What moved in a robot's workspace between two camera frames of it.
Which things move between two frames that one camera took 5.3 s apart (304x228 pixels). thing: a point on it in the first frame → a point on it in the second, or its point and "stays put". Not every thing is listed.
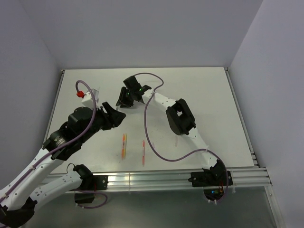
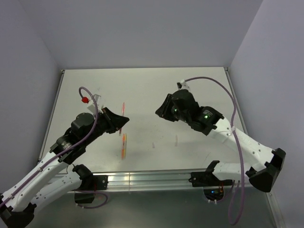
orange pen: x=123 y=146 stays put
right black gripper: x=122 y=99 → x=163 y=111
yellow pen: x=125 y=146 stays put
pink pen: x=143 y=153 → x=123 y=111
